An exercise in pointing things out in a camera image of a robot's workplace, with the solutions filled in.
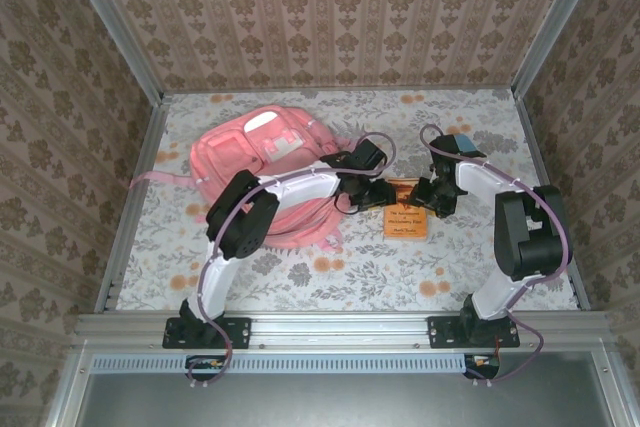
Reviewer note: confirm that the aluminium mounting rail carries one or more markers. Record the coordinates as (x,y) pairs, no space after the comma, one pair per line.
(340,329)

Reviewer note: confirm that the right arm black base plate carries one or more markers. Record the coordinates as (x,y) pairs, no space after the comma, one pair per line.
(440,332)

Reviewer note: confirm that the grey metal panel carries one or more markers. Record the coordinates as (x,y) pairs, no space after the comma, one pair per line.
(325,402)

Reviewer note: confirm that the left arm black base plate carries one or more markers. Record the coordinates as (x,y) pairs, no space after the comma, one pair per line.
(237,332)

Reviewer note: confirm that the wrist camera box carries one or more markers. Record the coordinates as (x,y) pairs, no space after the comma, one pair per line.
(369,154)
(445,146)

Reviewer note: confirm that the aluminium frame post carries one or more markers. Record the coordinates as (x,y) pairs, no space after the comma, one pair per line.
(115,32)
(555,22)

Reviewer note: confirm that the light blue pencil case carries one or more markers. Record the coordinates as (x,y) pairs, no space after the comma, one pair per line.
(470,144)

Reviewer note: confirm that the pink school backpack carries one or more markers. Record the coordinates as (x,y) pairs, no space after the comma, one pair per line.
(235,147)

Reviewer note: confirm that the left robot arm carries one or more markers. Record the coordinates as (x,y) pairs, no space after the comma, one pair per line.
(245,227)

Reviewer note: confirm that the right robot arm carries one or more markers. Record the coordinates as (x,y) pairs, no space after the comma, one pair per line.
(530,242)

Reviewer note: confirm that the orange paperback book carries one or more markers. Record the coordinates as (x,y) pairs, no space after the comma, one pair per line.
(407,222)

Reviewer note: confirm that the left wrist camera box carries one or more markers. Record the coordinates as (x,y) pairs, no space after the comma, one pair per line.
(369,154)

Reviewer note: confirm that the floral patterned table cover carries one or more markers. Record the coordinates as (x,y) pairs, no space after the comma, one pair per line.
(325,292)

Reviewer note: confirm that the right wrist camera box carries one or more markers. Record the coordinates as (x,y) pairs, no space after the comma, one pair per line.
(445,146)

